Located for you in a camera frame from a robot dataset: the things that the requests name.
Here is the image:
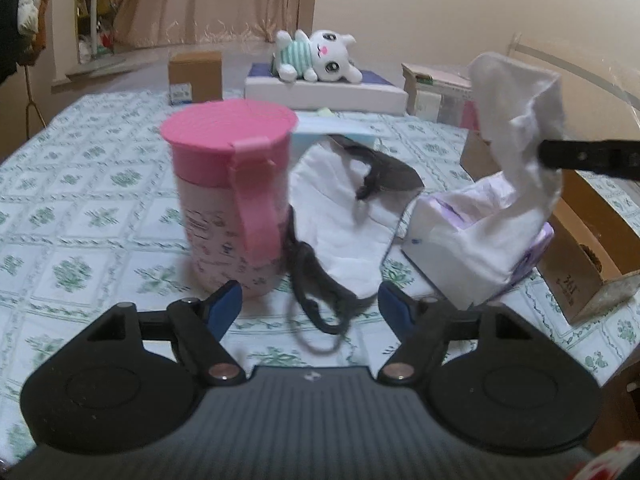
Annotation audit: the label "beige bed headboard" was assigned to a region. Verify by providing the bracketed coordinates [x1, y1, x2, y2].
[507, 32, 640, 128]

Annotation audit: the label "white tissue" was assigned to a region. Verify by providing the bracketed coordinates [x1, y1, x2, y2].
[467, 51, 568, 241]

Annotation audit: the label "white flat box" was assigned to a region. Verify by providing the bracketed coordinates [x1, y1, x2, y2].
[244, 62, 408, 116]

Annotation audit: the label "coat stand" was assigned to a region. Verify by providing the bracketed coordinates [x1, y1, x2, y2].
[22, 35, 51, 133]

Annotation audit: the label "purple white tissue pack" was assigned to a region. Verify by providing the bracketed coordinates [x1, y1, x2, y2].
[402, 172, 556, 308]

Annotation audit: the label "cluttered bookshelf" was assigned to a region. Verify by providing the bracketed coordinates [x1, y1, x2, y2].
[75, 0, 128, 63]

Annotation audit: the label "red white package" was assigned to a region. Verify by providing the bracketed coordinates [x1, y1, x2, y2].
[570, 441, 633, 480]

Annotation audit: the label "small cardboard box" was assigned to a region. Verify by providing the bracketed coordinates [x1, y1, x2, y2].
[167, 51, 224, 106]

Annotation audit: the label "white cloth with dark straps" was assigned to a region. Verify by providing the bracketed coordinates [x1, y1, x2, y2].
[284, 142, 412, 356]

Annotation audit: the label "dark hanging clothes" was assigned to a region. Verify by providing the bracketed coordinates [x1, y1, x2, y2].
[0, 0, 26, 86]

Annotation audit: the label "thick red white book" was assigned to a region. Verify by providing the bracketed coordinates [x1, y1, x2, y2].
[407, 82, 483, 131]

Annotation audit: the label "beige curtain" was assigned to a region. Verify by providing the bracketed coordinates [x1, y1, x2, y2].
[112, 0, 321, 48]

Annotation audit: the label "dark grey cloth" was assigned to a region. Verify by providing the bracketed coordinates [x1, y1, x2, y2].
[327, 134, 426, 202]

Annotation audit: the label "blue face mask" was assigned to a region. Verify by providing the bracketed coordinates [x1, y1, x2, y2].
[290, 119, 376, 150]

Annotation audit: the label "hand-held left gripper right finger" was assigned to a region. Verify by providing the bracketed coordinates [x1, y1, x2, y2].
[377, 281, 536, 387]

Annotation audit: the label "pink lidded canister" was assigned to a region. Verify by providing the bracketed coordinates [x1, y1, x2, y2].
[161, 99, 299, 301]

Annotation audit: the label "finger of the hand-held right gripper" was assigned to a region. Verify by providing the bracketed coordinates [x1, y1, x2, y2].
[539, 137, 640, 179]

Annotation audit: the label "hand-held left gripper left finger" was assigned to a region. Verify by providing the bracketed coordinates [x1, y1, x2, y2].
[86, 280, 246, 387]

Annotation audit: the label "white bunny plush toy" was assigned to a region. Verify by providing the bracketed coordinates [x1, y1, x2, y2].
[272, 29, 363, 83]

